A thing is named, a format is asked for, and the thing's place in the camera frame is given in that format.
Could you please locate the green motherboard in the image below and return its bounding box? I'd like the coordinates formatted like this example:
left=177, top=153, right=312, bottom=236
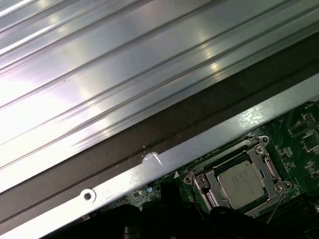
left=109, top=99, right=319, bottom=239

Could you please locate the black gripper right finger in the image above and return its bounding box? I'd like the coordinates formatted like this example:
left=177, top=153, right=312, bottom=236
left=181, top=207, right=275, bottom=239

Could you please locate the metal locking lever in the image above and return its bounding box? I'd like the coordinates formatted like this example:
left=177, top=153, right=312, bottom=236
left=267, top=191, right=285, bottom=224
left=191, top=171, right=210, bottom=220

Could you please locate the metal socket cover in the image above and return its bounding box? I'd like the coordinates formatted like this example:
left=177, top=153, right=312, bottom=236
left=196, top=139, right=291, bottom=217

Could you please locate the silver CPU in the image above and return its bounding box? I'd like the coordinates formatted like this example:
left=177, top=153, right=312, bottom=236
left=216, top=160, right=269, bottom=210

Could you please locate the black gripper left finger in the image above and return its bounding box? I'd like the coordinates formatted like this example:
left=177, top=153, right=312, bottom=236
left=94, top=179, right=180, bottom=239

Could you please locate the open PC case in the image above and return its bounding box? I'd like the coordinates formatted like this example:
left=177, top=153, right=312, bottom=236
left=0, top=32, right=319, bottom=239

